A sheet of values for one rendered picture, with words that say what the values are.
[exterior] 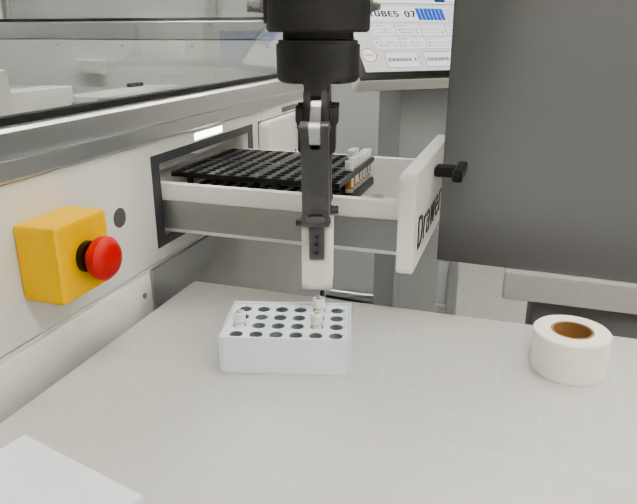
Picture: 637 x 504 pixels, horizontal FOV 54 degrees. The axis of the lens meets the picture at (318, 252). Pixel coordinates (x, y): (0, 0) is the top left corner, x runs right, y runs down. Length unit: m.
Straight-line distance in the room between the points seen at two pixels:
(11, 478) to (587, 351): 0.47
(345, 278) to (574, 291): 1.80
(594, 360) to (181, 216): 0.48
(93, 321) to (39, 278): 0.12
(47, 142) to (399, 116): 1.22
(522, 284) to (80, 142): 0.58
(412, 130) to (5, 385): 1.33
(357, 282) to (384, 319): 1.90
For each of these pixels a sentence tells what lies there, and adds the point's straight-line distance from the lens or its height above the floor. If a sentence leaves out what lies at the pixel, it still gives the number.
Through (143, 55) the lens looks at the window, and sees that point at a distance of 0.78.
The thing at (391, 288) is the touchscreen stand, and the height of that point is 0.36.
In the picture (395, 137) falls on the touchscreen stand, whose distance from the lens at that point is 1.73.
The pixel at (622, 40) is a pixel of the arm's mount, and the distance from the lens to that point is 0.84.
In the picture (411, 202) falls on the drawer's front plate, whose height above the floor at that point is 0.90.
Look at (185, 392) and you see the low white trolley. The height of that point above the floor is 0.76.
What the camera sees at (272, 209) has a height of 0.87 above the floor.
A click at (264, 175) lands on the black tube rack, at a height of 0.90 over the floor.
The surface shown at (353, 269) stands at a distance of 2.59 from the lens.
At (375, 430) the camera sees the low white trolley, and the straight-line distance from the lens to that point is 0.53.
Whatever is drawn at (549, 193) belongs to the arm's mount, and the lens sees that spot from 0.86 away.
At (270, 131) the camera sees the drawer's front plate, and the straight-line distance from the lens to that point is 1.03.
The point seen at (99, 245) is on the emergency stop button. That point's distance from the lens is 0.57.
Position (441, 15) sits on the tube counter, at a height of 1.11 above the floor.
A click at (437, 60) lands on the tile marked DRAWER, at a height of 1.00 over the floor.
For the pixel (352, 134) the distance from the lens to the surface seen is 2.45.
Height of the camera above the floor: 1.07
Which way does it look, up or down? 19 degrees down
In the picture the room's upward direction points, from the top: straight up
